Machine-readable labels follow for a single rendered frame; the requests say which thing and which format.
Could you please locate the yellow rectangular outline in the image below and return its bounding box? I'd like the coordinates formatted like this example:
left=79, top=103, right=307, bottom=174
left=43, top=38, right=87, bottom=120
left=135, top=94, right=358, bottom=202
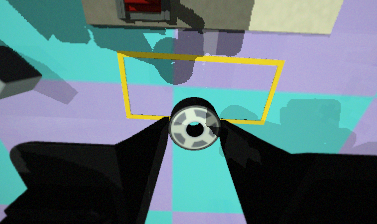
left=117, top=50, right=285, bottom=125

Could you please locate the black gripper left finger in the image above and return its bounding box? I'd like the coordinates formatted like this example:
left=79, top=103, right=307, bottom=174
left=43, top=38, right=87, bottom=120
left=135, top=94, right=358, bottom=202
left=9, top=117, right=169, bottom=224

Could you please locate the black and white wheel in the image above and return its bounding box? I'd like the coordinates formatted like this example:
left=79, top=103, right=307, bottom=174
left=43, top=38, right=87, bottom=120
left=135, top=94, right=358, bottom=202
left=168, top=97, right=221, bottom=151

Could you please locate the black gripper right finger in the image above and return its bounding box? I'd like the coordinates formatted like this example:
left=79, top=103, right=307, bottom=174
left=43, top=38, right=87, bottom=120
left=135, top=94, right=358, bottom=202
left=219, top=120, right=377, bottom=224

